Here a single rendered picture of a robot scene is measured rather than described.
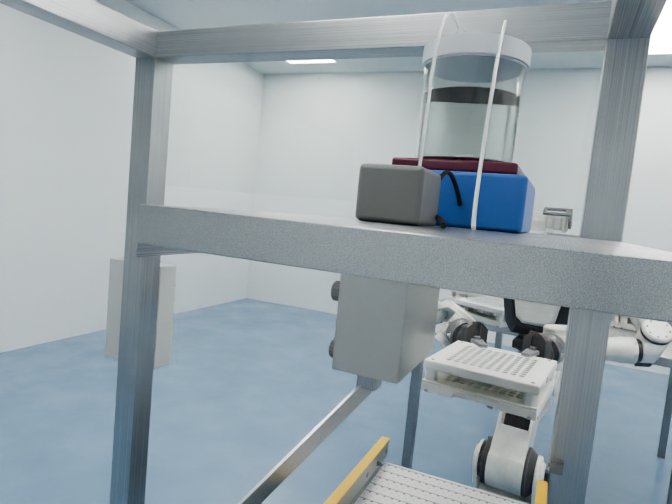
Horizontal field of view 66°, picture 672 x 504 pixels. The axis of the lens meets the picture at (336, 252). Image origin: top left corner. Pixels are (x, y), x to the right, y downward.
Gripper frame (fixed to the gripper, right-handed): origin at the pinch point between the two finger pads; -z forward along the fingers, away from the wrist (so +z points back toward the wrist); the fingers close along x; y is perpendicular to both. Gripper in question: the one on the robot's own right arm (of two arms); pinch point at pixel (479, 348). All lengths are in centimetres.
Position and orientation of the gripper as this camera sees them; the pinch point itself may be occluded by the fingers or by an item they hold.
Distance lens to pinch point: 138.8
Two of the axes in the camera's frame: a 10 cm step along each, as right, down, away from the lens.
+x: -1.0, 9.9, 0.7
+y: -9.9, -1.0, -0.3
